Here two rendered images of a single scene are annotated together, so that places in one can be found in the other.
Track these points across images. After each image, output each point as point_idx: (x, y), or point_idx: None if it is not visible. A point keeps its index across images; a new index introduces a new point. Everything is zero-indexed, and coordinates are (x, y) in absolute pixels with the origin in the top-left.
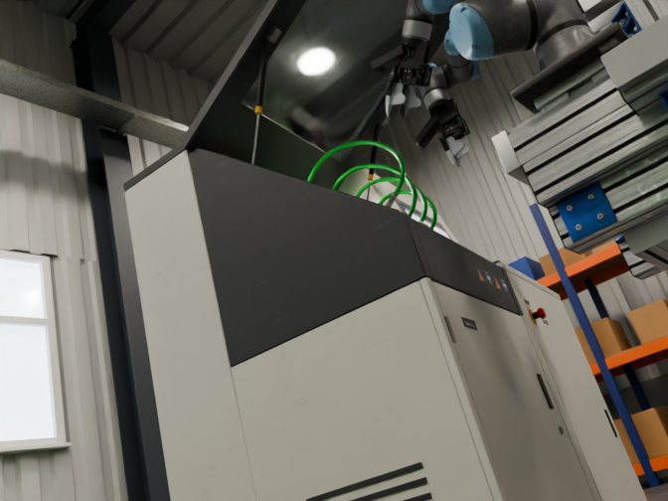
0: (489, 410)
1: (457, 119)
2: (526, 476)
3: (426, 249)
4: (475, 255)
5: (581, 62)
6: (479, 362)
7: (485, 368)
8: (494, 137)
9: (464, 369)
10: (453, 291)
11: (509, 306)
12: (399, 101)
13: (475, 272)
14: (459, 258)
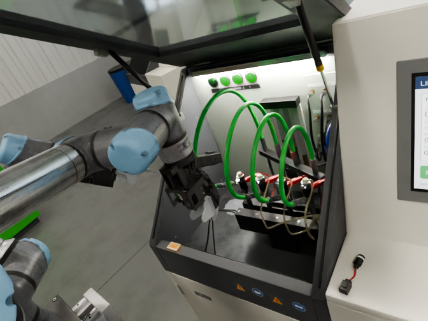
0: (207, 318)
1: (175, 195)
2: None
3: (167, 261)
4: (240, 276)
5: None
6: (206, 307)
7: (212, 311)
8: (89, 289)
9: (189, 302)
10: (190, 281)
11: (292, 316)
12: (124, 178)
13: (230, 283)
14: (207, 272)
